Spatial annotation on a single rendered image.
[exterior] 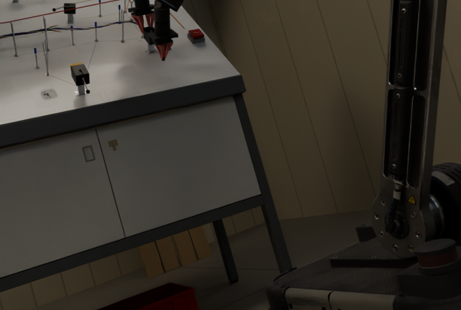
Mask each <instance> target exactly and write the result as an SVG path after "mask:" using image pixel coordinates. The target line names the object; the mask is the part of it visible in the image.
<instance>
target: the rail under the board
mask: <svg viewBox="0 0 461 310"><path fill-rule="evenodd" d="M244 92H246V87H245V85H244V81H243V78H242V75H240V76H236V77H230V78H226V79H223V80H217V81H213V82H207V83H204V84H197V85H193V86H188V87H184V88H177V89H174V90H170V91H164V92H161V93H155V94H151V95H145V96H141V97H135V98H132V99H125V100H121V101H118V102H112V103H108V104H102V105H98V106H93V107H89V108H83V109H79V110H73V111H69V112H64V113H60V114H56V115H50V116H46V117H40V118H37V119H30V120H27V121H21V122H17V123H11V124H8V125H4V126H0V149H2V148H5V147H11V146H14V145H20V144H24V143H29V142H32V141H38V140H41V139H47V138H50V137H54V136H60V135H63V134H68V133H72V132H77V131H80V130H86V129H90V128H95V127H99V126H104V125H108V124H112V123H117V122H120V121H126V120H129V119H135V118H138V117H144V116H147V115H153V114H156V113H160V112H165V111H168V110H174V109H178V108H183V107H187V106H192V105H196V104H201V103H204V102H210V101H213V100H217V99H223V98H226V97H232V96H234V95H239V94H242V93H244Z"/></svg>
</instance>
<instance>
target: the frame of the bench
mask: <svg viewBox="0 0 461 310"><path fill-rule="evenodd" d="M233 98H234V101H235V105H236V108H237V112H238V115H239V119H240V122H241V126H242V129H243V132H244V136H245V139H246V143H247V146H248V150H249V153H250V157H251V160H252V164H253V167H254V170H255V174H256V177H257V181H258V184H259V188H260V191H261V194H260V195H256V196H254V197H251V198H248V199H245V200H242V201H239V202H235V203H232V204H229V205H226V206H223V207H220V208H216V209H213V210H211V211H207V212H205V213H201V214H199V215H194V216H192V217H188V218H186V219H182V220H180V221H177V222H173V223H170V224H167V225H164V226H161V227H158V228H154V229H151V230H148V231H145V232H142V233H139V234H136V235H133V236H130V237H126V238H124V239H120V240H118V241H114V242H111V243H107V244H105V245H102V246H99V247H96V248H92V249H90V250H86V251H83V252H80V253H77V254H73V255H71V256H68V257H65V258H62V259H58V260H55V261H52V262H49V263H46V264H43V265H39V266H36V267H33V268H30V269H28V270H24V271H22V272H17V273H15V274H11V275H9V276H5V277H3V278H0V292H3V291H6V290H9V289H12V288H15V287H18V286H21V285H24V284H27V283H30V282H33V281H37V280H39V279H42V278H45V277H48V276H51V275H54V274H57V273H60V272H63V271H66V270H70V269H72V268H75V267H78V266H81V265H85V264H87V263H91V262H94V261H97V260H100V259H103V258H106V257H109V256H112V255H114V254H118V253H120V252H124V251H126V250H130V249H133V248H136V247H139V246H142V245H145V244H147V243H151V242H153V241H157V240H159V239H163V238H166V237H169V236H172V235H175V234H178V233H181V232H184V231H186V230H190V229H192V228H196V227H199V226H202V225H205V224H208V223H211V222H213V227H214V230H215V234H216V237H217V242H218V244H219V247H220V252H221V254H222V258H223V262H224V266H225V269H226V273H227V276H228V280H229V281H230V282H231V283H236V282H237V281H238V278H239V277H238V273H237V269H236V267H235V262H234V259H233V255H232V252H231V248H230V245H229V242H228V237H227V235H226V231H225V227H224V223H223V221H222V219H223V218H225V217H229V216H231V215H235V214H238V213H241V212H244V211H247V210H250V209H252V208H256V207H258V206H261V209H262V211H263V216H264V219H265V223H266V226H267V229H268V232H269V236H270V240H271V242H272V247H273V250H274V254H275V257H276V261H277V264H278V267H279V271H280V273H281V274H282V273H284V272H286V271H288V270H289V269H290V268H292V264H291V261H290V258H289V254H288V251H287V247H286V244H285V240H284V237H283V233H282V230H281V225H280V223H279V219H278V216H277V213H276V209H275V206H274V202H273V199H272V195H271V192H270V188H269V185H268V181H267V178H266V175H265V171H264V168H263V164H262V161H261V157H260V154H259V150H258V147H257V143H256V140H255V136H254V133H253V130H252V126H251V123H250V119H249V116H248V112H247V109H246V105H245V102H244V98H243V95H242V94H239V95H234V96H233Z"/></svg>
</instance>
